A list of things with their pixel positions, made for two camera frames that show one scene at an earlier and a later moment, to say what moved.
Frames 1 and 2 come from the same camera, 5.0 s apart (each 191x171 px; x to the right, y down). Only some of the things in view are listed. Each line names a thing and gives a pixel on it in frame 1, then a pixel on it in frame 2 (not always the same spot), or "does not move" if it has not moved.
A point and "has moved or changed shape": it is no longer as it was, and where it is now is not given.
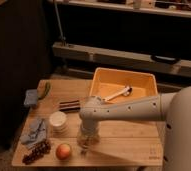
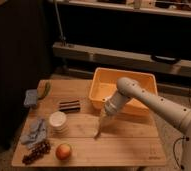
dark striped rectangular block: (69, 106) does not move
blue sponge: (30, 97) does not move
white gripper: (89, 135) → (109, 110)
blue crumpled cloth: (37, 133) does not move
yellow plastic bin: (107, 81) does not move
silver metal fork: (83, 152) has moved or changed shape
